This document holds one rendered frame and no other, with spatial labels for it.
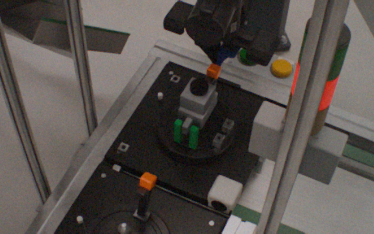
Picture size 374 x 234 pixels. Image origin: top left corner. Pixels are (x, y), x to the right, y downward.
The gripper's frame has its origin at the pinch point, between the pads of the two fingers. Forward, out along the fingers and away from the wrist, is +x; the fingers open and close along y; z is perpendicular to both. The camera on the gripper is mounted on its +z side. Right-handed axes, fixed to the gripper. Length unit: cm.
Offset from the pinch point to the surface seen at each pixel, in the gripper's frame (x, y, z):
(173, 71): 12.3, 9.7, 1.9
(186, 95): 0.6, 1.2, -10.4
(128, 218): 9.7, 1.6, -30.0
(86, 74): 2.1, 18.9, -12.9
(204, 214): 11.8, -8.5, -23.1
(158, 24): 24.0, 23.7, 22.0
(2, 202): 22.6, 28.5, -33.6
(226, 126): 8.6, -5.3, -7.6
